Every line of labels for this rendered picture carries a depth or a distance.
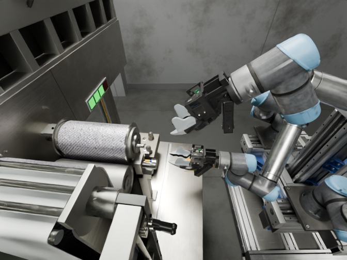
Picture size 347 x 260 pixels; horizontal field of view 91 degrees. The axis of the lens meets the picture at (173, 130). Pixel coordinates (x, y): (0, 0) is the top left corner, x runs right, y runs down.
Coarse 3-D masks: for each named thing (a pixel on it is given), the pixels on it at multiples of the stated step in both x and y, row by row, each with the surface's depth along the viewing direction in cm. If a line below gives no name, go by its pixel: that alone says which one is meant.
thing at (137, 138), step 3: (135, 135) 60; (138, 135) 62; (135, 138) 59; (138, 138) 62; (132, 141) 59; (135, 141) 59; (138, 141) 63; (132, 144) 59; (135, 144) 59; (132, 147) 59; (135, 147) 59; (132, 150) 60; (135, 150) 60; (138, 150) 64
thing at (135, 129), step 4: (132, 128) 60; (136, 128) 62; (132, 132) 58; (136, 132) 63; (132, 136) 58; (128, 140) 57; (128, 144) 57; (128, 148) 57; (128, 152) 58; (132, 152) 60; (132, 156) 60
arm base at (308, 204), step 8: (304, 192) 91; (312, 192) 84; (304, 200) 87; (312, 200) 83; (304, 208) 87; (312, 208) 83; (320, 208) 81; (312, 216) 84; (320, 216) 82; (328, 216) 81
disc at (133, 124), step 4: (132, 124) 60; (136, 124) 65; (128, 128) 57; (128, 132) 57; (128, 136) 57; (124, 140) 55; (124, 144) 55; (124, 148) 55; (124, 152) 56; (128, 156) 59; (128, 160) 59; (132, 160) 64
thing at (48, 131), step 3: (48, 126) 63; (51, 126) 63; (54, 126) 63; (45, 129) 62; (48, 129) 62; (51, 129) 62; (42, 132) 61; (45, 132) 61; (48, 132) 61; (51, 132) 61; (45, 135) 61; (48, 135) 61; (51, 135) 61
